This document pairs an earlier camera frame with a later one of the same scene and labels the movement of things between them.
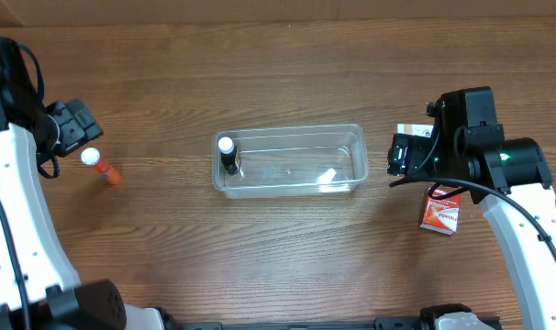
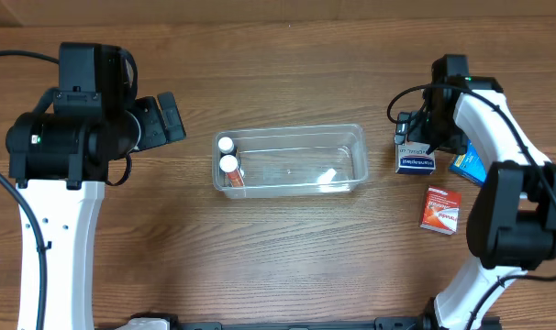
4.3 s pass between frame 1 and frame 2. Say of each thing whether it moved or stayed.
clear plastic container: stayed
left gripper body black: moved
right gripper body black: moved
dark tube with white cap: stayed
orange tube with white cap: moved
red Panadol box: stayed
